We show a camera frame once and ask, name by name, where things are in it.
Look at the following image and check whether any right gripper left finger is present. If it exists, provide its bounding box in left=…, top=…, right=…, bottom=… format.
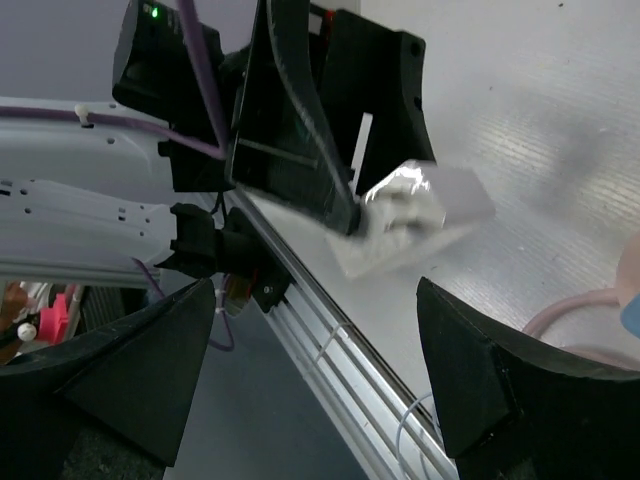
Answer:
left=1, top=279, right=216, bottom=479

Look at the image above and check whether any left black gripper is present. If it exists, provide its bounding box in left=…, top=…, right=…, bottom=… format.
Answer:
left=214, top=0, right=437, bottom=239

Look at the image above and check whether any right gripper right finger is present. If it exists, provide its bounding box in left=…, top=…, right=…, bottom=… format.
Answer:
left=416, top=278, right=639, bottom=479

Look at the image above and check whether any white charger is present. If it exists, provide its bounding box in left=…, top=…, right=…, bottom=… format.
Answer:
left=327, top=160, right=496, bottom=279

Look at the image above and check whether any blue charger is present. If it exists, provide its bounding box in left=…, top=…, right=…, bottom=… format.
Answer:
left=620, top=294, right=640, bottom=338

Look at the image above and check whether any pink power cord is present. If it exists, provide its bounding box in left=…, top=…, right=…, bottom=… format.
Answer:
left=519, top=287, right=640, bottom=371

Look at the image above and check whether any pink round power strip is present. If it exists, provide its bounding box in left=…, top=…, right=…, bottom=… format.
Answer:
left=615, top=235, right=640, bottom=307

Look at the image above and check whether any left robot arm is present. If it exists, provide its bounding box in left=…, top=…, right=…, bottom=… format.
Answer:
left=1, top=1, right=435, bottom=278

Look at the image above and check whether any aluminium front rail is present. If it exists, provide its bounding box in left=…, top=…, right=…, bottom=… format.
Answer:
left=0, top=189, right=461, bottom=480

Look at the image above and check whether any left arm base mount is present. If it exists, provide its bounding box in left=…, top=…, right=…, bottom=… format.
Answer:
left=218, top=207, right=292, bottom=313

